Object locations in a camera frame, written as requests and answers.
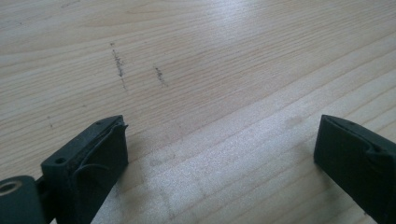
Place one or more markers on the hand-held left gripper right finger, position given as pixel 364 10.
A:
pixel 358 165

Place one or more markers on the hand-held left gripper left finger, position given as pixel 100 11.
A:
pixel 87 165

